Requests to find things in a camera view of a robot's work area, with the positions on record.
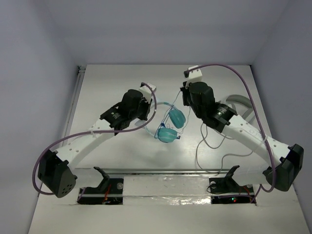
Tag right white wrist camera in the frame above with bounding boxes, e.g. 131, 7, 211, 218
183, 65, 202, 86

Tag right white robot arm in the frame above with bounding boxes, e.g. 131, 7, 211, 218
180, 81, 304, 192

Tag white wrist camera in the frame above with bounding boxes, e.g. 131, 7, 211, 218
183, 65, 202, 86
138, 83, 156, 101

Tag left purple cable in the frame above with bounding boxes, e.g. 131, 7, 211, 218
33, 82, 158, 203

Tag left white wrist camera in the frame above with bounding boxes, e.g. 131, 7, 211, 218
138, 83, 156, 101

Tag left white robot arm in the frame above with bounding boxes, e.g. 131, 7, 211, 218
32, 83, 156, 198

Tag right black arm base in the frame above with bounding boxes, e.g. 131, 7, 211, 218
207, 165, 255, 205

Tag grey headphone cable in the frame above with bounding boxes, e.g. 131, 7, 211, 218
194, 120, 254, 176

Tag teal headphones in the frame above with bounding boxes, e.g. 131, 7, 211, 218
143, 101, 188, 143

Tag purple cable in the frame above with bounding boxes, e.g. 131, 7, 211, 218
33, 82, 158, 203
189, 64, 277, 204

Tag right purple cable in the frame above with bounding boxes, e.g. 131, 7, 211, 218
189, 64, 277, 204

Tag grey headphones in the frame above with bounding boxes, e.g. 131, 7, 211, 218
225, 95, 255, 122

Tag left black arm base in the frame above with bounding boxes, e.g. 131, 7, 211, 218
77, 167, 124, 205

